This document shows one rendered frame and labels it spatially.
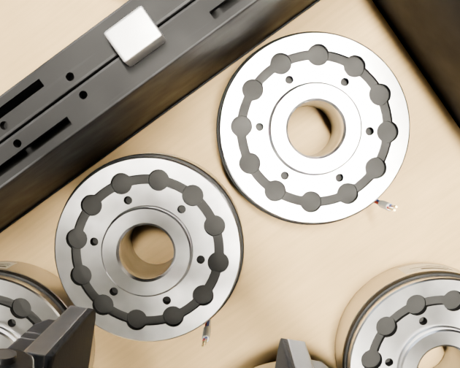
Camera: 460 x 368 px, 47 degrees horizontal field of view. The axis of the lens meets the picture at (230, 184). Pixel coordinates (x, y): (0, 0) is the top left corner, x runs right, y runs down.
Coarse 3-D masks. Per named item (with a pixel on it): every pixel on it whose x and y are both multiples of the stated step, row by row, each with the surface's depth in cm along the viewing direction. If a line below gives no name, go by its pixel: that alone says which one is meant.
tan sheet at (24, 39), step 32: (0, 0) 30; (32, 0) 30; (64, 0) 30; (96, 0) 30; (128, 0) 30; (0, 32) 31; (32, 32) 31; (64, 32) 31; (0, 64) 31; (32, 64) 31
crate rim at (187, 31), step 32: (224, 0) 21; (256, 0) 21; (192, 32) 21; (160, 64) 21; (64, 96) 21; (96, 96) 21; (128, 96) 21; (32, 128) 21; (64, 128) 22; (0, 160) 21; (32, 160) 21; (0, 192) 22
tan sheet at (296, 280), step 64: (192, 128) 31; (320, 128) 31; (448, 128) 31; (64, 192) 31; (384, 192) 31; (448, 192) 31; (0, 256) 32; (256, 256) 31; (320, 256) 31; (384, 256) 31; (448, 256) 31; (256, 320) 32; (320, 320) 32
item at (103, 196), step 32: (128, 160) 28; (160, 160) 28; (96, 192) 28; (128, 192) 28; (160, 192) 28; (192, 192) 28; (64, 224) 28; (96, 224) 28; (192, 224) 28; (224, 224) 28; (64, 256) 28; (96, 256) 28; (224, 256) 29; (64, 288) 28; (96, 288) 28; (192, 288) 28; (224, 288) 28; (96, 320) 28; (128, 320) 29; (160, 320) 29; (192, 320) 28
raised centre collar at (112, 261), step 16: (144, 208) 28; (160, 208) 28; (112, 224) 28; (128, 224) 28; (144, 224) 28; (160, 224) 28; (176, 224) 28; (112, 240) 28; (176, 240) 28; (112, 256) 28; (176, 256) 28; (192, 256) 28; (112, 272) 28; (128, 272) 28; (176, 272) 28; (128, 288) 28; (144, 288) 28; (160, 288) 28
